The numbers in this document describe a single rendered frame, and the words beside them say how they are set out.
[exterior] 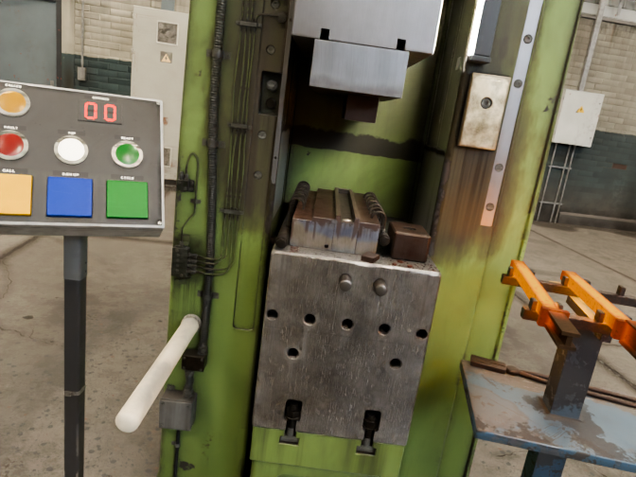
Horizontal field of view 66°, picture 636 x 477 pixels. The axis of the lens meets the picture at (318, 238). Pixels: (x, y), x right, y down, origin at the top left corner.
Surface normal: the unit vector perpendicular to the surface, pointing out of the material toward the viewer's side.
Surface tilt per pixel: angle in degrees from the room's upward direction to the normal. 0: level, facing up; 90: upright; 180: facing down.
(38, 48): 90
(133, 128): 60
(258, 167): 90
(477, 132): 90
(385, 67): 90
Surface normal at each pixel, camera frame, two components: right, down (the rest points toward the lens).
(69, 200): 0.41, -0.23
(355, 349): -0.03, 0.25
